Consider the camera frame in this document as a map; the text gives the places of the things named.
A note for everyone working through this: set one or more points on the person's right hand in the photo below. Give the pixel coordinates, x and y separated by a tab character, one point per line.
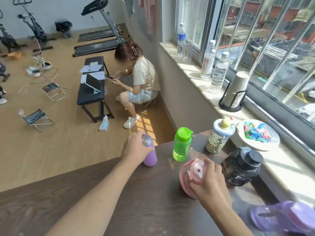
214	184

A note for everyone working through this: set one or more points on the person's left hand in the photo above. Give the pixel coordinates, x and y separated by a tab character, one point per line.
134	149

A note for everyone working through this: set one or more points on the purple steel-top thermos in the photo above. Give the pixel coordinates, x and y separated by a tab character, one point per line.
150	158

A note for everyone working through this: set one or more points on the black water jug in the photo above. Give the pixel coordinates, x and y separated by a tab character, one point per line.
236	169

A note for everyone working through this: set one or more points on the pink water bottle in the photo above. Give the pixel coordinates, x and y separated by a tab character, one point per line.
184	179

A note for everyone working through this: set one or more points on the blue-lid cartoon bottle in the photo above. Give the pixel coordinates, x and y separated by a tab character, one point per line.
216	142

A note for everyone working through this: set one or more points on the green plastic bottle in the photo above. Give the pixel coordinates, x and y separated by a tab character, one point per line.
182	145

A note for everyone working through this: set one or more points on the translucent purple bottle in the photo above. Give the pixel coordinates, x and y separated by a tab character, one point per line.
283	218

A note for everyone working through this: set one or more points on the person's left forearm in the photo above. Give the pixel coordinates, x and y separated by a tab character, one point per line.
98	199

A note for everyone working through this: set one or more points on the person's right forearm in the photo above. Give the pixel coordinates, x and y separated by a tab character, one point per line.
231	221

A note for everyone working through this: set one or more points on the stack of paper cups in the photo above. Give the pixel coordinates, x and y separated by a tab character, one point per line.
237	88

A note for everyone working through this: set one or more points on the pale blue tissue pack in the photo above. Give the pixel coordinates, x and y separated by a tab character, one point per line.
103	125

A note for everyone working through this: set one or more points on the folding stool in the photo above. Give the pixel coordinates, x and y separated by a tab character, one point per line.
34	117
50	87
149	103

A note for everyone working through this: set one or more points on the dark wooden table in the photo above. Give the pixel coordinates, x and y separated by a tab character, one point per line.
160	206

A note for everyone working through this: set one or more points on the pile of colourful blocks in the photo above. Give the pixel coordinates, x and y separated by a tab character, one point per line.
257	132

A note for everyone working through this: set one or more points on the black padded bench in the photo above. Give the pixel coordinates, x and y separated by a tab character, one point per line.
89	98

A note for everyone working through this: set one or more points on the white plate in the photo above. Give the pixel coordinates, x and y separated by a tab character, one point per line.
273	145

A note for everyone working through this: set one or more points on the stone windowsill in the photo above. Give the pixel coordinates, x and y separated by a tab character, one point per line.
283	167

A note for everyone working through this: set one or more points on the tablet on stand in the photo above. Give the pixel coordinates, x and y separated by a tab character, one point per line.
93	82

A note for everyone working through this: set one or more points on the white papers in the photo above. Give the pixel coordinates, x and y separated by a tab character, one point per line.
91	68

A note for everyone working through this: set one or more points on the clear ribbed plastic bottle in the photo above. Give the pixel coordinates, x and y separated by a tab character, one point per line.
219	76

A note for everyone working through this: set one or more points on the black treadmill with console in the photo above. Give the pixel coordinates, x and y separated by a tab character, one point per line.
96	47

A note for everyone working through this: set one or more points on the clear drinking glass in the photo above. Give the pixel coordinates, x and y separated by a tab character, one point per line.
188	52

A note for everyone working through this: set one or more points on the red-label plastic bottle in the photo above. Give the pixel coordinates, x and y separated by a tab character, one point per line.
208	63

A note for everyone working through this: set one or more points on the flat black treadmill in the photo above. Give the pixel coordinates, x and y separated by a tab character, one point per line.
96	35

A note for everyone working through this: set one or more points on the white round device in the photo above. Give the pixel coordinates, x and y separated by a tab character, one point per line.
46	65

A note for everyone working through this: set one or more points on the blue-label plastic bottle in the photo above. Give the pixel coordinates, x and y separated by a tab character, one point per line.
181	38

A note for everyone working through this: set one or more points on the pink hanging cloth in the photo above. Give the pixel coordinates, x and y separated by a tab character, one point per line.
149	12

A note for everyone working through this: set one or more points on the grey hanging garment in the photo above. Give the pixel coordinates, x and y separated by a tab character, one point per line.
128	6

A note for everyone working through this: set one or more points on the steel window grille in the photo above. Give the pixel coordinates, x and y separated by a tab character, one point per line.
290	58

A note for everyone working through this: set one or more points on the orange bowl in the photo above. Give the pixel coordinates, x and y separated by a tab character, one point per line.
14	56

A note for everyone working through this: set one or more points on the black exercise bike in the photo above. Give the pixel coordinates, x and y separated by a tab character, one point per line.
37	30
8	41

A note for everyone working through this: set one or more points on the dark window frame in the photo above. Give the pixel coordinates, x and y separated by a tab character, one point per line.
283	119

